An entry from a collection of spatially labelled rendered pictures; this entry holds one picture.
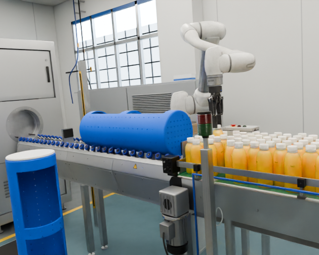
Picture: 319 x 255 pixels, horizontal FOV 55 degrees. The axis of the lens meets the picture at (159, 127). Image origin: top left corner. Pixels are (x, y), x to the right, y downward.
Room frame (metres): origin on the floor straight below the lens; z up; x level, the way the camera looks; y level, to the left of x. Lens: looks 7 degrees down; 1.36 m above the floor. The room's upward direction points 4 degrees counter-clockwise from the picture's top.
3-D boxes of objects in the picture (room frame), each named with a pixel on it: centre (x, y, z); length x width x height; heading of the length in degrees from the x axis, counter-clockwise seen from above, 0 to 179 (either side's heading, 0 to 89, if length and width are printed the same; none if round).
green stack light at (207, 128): (1.28, -0.19, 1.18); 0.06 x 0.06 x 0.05
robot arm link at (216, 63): (1.73, -0.34, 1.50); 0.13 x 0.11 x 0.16; 99
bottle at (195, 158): (1.57, -0.19, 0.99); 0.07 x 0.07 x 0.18
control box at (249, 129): (1.88, -0.50, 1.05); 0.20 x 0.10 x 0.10; 47
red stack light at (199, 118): (1.28, -0.19, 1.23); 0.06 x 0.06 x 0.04
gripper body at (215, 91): (1.73, -0.33, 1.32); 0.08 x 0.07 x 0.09; 137
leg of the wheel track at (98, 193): (2.57, 0.57, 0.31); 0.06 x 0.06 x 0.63; 47
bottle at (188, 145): (1.64, -0.16, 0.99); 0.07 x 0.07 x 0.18
